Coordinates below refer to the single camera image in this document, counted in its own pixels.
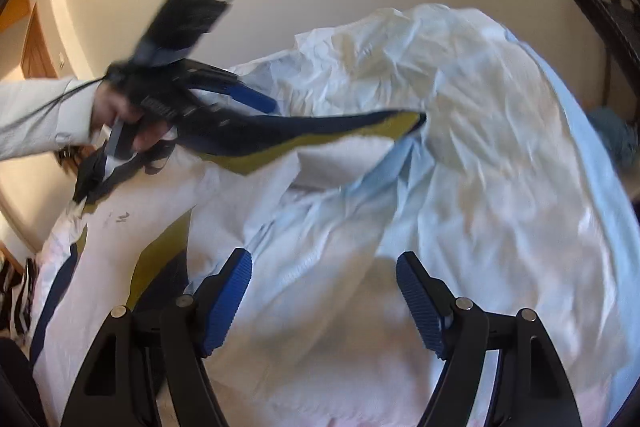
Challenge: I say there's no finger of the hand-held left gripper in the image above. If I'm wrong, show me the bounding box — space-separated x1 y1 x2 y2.
187 59 278 114
172 104 241 142

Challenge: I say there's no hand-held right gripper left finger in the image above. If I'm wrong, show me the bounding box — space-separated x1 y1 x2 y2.
60 248 253 427

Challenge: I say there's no white navy olive jersey shirt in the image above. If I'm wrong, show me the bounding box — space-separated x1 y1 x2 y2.
30 2 616 427

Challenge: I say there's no person's left hand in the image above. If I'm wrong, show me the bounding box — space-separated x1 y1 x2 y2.
90 82 173 155

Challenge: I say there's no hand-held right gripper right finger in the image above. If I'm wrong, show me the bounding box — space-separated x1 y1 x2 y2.
396 251 583 427

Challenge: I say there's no blue cloth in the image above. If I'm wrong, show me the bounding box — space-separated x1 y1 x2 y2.
587 106 640 170

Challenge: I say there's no thin black cable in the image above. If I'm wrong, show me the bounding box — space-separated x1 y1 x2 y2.
10 77 108 132

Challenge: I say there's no wooden door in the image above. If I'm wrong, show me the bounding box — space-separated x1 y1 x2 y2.
0 0 63 80

